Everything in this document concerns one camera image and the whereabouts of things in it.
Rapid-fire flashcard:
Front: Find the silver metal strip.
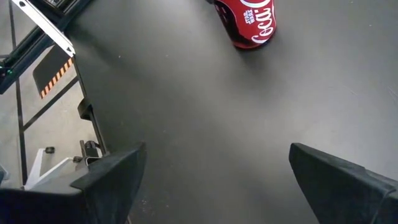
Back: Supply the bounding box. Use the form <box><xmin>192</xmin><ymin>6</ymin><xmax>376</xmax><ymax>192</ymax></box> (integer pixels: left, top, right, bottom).
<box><xmin>11</xmin><ymin>0</ymin><xmax>76</xmax><ymax>58</ymax></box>

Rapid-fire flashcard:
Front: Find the red Coca-Cola can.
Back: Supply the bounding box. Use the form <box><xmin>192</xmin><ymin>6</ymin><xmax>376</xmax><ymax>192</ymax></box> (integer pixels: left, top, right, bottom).
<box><xmin>213</xmin><ymin>0</ymin><xmax>277</xmax><ymax>50</ymax></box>

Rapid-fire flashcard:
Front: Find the white stand leg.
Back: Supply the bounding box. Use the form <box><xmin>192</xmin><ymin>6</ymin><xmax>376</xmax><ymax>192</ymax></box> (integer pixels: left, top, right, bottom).
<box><xmin>24</xmin><ymin>147</ymin><xmax>77</xmax><ymax>191</ymax></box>

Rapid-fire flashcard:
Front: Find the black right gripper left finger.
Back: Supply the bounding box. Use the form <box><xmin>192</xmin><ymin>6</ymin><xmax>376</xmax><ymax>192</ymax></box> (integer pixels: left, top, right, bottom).
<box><xmin>0</xmin><ymin>141</ymin><xmax>147</xmax><ymax>224</ymax></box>

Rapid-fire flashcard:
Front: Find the black hazard-striped plate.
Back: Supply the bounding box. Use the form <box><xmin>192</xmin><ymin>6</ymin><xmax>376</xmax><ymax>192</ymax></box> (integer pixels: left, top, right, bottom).
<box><xmin>32</xmin><ymin>45</ymin><xmax>76</xmax><ymax>100</ymax></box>

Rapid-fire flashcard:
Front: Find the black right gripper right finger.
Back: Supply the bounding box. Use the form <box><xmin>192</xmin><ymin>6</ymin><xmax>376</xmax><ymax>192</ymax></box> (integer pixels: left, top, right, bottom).
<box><xmin>289</xmin><ymin>142</ymin><xmax>398</xmax><ymax>224</ymax></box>

